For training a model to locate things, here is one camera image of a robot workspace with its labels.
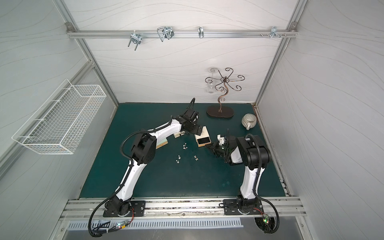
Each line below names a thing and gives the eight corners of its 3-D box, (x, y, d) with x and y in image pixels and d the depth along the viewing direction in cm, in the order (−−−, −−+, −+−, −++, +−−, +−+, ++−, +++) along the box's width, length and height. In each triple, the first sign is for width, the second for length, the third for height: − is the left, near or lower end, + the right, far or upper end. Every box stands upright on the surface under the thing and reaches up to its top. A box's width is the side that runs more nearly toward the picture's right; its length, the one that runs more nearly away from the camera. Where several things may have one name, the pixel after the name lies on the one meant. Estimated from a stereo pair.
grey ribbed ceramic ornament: (243, 131, 106) (246, 125, 100) (240, 119, 113) (242, 113, 108) (256, 131, 106) (259, 126, 100) (251, 119, 113) (254, 113, 108)
